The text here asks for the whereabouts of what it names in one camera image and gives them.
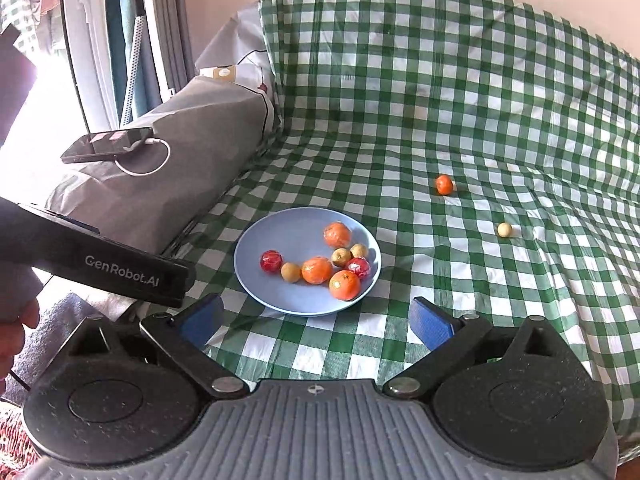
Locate plastic-wrapped orange tangerine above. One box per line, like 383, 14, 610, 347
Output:
323, 222, 353, 249
328, 270, 362, 302
301, 256, 334, 286

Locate person's left hand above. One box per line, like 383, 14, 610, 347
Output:
0, 300, 42, 382

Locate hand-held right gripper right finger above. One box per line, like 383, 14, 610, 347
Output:
382, 297, 563, 398

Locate black smartphone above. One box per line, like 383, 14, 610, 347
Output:
61, 127, 155, 164

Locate patterned red rug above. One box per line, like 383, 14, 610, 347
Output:
0, 402, 43, 471

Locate dark flat board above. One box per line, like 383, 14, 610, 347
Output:
0, 24, 35, 147

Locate white window frame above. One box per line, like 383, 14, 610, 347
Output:
59, 0, 197, 131

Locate hanging clothes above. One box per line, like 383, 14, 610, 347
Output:
0, 0, 63, 56

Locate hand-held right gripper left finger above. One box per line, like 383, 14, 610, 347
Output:
67, 295, 249, 398

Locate green checked cloth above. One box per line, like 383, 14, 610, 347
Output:
175, 0, 640, 441

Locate light blue plate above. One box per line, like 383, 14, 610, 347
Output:
234, 207, 382, 317

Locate white charging cable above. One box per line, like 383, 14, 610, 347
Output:
114, 137, 171, 177

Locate white ribbed pole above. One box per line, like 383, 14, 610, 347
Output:
119, 14, 149, 129

